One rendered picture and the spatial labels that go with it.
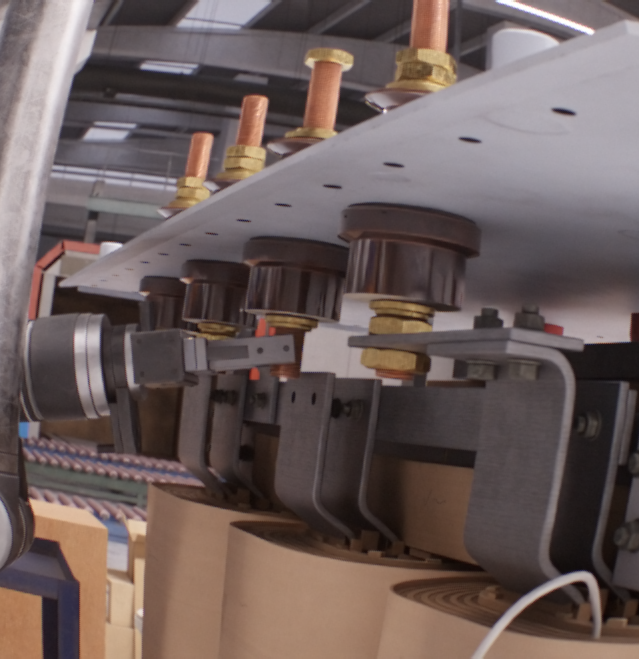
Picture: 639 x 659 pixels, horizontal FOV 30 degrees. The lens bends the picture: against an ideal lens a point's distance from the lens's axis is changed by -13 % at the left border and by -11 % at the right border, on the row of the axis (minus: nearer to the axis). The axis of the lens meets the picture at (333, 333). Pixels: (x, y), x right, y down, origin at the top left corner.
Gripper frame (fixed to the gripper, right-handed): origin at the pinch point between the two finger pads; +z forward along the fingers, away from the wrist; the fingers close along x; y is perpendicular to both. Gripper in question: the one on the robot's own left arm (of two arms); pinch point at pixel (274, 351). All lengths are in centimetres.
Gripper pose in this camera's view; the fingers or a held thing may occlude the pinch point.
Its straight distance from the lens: 123.6
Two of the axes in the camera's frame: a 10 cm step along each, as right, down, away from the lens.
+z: 10.0, -0.8, 0.0
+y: -0.8, -9.9, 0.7
